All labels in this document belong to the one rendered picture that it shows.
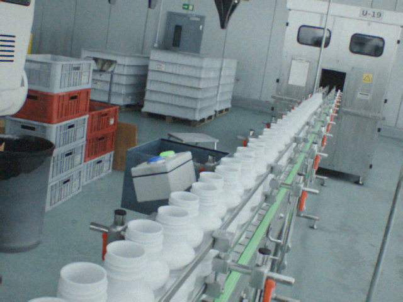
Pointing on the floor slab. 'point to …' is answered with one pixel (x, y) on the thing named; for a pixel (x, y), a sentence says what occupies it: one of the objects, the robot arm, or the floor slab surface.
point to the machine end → (342, 74)
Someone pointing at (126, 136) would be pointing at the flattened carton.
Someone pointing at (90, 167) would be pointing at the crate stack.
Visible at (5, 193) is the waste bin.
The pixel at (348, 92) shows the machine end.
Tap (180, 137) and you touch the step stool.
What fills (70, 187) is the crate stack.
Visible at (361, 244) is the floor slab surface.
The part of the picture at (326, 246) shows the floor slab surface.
